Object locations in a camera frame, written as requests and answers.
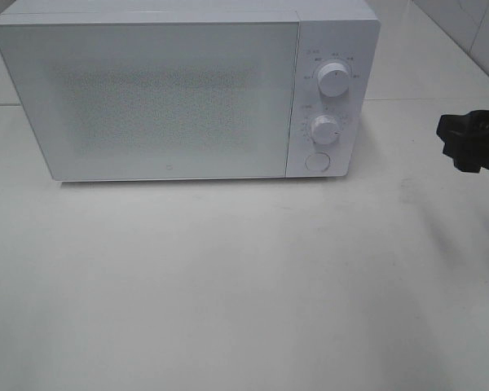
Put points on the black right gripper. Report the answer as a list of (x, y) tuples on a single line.
[(468, 156)]

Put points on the white round door button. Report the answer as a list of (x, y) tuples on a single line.
[(318, 162)]

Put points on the white microwave door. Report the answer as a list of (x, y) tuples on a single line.
[(156, 101)]

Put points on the white microwave oven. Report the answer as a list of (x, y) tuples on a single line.
[(327, 30)]

